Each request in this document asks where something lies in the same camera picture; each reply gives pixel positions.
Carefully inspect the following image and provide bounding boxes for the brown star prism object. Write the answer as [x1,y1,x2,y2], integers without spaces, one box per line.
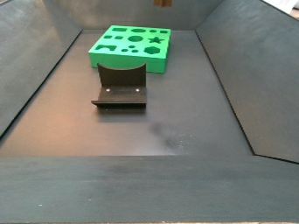
[154,0,174,7]

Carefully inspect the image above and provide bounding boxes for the black curved fixture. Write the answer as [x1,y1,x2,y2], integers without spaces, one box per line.
[91,64,147,107]

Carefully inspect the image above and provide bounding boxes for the green shape sorter block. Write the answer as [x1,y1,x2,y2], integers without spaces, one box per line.
[88,25,172,74]

